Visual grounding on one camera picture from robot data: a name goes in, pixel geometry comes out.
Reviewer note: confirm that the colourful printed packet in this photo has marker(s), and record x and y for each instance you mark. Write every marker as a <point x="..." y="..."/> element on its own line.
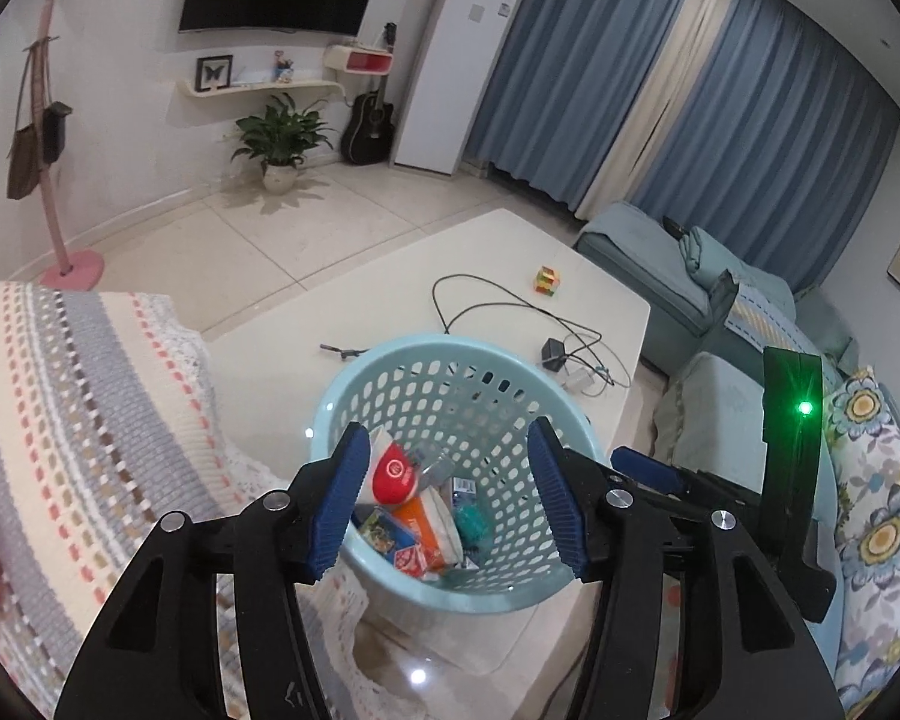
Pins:
<point x="381" y="530"/>

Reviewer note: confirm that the small black object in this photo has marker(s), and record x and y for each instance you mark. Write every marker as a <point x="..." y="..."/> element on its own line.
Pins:
<point x="675" y="226"/>

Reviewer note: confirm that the green potted plant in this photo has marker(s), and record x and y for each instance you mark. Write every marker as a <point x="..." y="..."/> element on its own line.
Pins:
<point x="281" y="127"/>

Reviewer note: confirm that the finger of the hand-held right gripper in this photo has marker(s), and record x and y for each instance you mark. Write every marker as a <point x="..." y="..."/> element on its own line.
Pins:
<point x="645" y="467"/>

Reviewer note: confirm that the white standing air conditioner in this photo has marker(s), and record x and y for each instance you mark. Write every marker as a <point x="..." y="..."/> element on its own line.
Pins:
<point x="457" y="52"/>

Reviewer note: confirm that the white charger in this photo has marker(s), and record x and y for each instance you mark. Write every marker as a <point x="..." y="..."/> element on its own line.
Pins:
<point x="585" y="381"/>

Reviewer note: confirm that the black acoustic guitar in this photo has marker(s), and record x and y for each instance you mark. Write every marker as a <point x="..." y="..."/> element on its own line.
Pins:
<point x="367" y="131"/>

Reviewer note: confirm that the light blue plastic basket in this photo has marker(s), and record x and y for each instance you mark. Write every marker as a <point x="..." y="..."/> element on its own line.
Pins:
<point x="420" y="371"/>

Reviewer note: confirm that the striped woven blanket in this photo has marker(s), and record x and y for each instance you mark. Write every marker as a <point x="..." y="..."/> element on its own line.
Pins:
<point x="82" y="405"/>

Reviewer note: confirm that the black charger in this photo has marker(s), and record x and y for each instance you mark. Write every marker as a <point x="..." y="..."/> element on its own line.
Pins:
<point x="553" y="354"/>

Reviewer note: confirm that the light blue stitched cushion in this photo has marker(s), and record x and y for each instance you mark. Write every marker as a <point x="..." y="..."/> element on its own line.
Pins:
<point x="757" y="322"/>

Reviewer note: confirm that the red white small box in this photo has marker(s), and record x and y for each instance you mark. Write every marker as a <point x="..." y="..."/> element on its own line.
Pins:
<point x="416" y="560"/>

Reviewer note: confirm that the low white floating shelf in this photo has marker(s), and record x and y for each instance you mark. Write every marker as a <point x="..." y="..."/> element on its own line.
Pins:
<point x="270" y="88"/>

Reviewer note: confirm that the framed butterfly picture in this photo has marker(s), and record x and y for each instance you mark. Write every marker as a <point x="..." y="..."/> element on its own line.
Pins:
<point x="214" y="73"/>

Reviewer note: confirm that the small colourful figurine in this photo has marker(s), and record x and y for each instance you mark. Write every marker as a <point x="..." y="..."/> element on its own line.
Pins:
<point x="283" y="69"/>

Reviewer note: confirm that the brown shoulder bag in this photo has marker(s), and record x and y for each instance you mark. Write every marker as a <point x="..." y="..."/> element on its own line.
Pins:
<point x="24" y="165"/>

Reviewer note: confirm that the pink coat rack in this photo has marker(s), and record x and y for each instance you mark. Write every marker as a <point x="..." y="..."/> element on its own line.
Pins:
<point x="52" y="187"/>

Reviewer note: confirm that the teal sofa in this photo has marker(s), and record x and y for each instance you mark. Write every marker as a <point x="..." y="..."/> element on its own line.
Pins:
<point x="637" y="262"/>

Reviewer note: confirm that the blue curtain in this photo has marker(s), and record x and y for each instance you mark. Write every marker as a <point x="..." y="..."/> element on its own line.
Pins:
<point x="787" y="150"/>
<point x="570" y="75"/>

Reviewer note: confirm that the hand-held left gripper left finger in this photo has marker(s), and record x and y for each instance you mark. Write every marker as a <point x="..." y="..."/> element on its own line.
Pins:
<point x="337" y="502"/>

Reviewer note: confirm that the teal wrapper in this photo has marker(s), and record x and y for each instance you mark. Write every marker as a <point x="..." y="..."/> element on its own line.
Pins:
<point x="470" y="521"/>

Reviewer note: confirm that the beige curtain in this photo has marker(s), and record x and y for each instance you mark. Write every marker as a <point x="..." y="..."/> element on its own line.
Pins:
<point x="667" y="90"/>

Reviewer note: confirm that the orange snack packet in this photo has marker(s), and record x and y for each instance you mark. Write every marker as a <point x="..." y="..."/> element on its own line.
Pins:
<point x="418" y="517"/>

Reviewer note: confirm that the white red wall box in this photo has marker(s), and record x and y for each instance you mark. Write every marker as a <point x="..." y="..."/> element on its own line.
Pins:
<point x="356" y="60"/>

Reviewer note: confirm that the clear plastic bottle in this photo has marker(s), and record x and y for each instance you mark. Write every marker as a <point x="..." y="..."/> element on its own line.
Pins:
<point x="429" y="465"/>

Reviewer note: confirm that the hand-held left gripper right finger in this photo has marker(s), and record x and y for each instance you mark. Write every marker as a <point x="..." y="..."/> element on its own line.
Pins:
<point x="562" y="502"/>

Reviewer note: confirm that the white coffee table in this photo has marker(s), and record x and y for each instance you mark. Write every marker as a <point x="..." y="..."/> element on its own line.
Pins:
<point x="480" y="247"/>

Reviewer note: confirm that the blue white carton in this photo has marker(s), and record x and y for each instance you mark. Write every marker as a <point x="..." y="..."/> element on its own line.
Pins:
<point x="463" y="493"/>

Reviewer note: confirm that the black shoulder bag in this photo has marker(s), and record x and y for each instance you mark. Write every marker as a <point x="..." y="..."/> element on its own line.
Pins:
<point x="54" y="131"/>

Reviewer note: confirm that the teal folded cushion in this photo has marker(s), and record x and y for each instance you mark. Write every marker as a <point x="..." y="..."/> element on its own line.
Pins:
<point x="709" y="262"/>

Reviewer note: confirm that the red white paper cup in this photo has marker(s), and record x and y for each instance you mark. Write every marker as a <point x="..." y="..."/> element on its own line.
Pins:
<point x="390" y="476"/>

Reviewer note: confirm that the colourful puzzle cube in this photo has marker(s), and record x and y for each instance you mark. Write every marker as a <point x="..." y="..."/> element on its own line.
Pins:
<point x="545" y="279"/>

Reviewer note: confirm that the floral pillow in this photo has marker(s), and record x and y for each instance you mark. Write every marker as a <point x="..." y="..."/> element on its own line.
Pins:
<point x="881" y="540"/>

